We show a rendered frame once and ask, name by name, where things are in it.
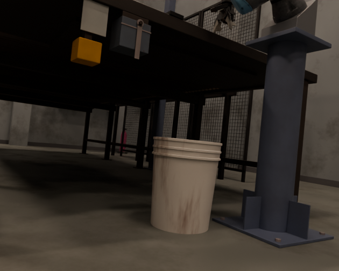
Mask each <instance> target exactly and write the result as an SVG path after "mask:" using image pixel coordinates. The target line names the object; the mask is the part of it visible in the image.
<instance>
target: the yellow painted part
mask: <svg viewBox="0 0 339 271"><path fill-rule="evenodd" d="M92 35H93V34H92V33H90V32H87V31H84V30H83V32H82V37H78V38H77V39H75V40H74V41H73V43H72V53H71V59H70V60H71V62H75V63H79V64H82V65H86V66H91V67H93V66H95V65H98V64H100V60H101V50H102V43H100V42H96V41H92Z"/></svg>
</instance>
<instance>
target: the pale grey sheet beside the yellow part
mask: <svg viewBox="0 0 339 271"><path fill-rule="evenodd" d="M108 12H109V7H108V6H106V5H103V4H100V3H98V2H95V1H92V0H83V8H82V18H81V28H80V29H81V30H84V31H87V32H90V33H93V34H97V35H100V36H103V37H106V32H107V22H108Z"/></svg>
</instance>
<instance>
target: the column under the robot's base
mask: <svg viewBox="0 0 339 271"><path fill-rule="evenodd" d="M245 45H246V46H248V47H251V48H253V49H256V50H258V51H261V52H264V53H266V54H267V63H266V75H265V86H264V97H263V109H262V120H261V127H260V138H259V150H258V161H257V172H256V184H255V191H251V190H246V189H244V190H243V202H242V213H241V216H234V217H220V218H212V220H213V221H215V222H217V223H220V224H222V225H224V226H227V227H229V228H231V229H234V230H236V231H239V232H242V233H244V234H246V235H249V236H251V237H254V238H256V239H258V240H261V241H263V242H265V243H268V244H270V245H273V246H275V247H277V248H284V247H290V246H296V245H302V244H308V243H314V242H318V241H324V240H330V239H333V238H334V236H331V235H328V234H325V233H324V232H319V231H316V230H312V229H309V216H310V205H307V204H303V203H299V202H297V197H298V196H294V185H295V173H296V162H297V155H298V143H299V132H300V120H301V108H302V96H303V84H304V78H305V66H306V54H307V53H311V52H316V51H321V50H324V49H329V48H331V44H330V43H328V42H326V41H324V40H322V39H320V38H318V37H316V36H314V35H312V34H310V33H308V32H306V31H304V30H302V29H300V28H298V27H293V28H289V29H287V30H284V31H280V32H277V33H274V34H270V35H266V36H264V37H260V38H257V39H253V40H250V41H247V42H246V44H245Z"/></svg>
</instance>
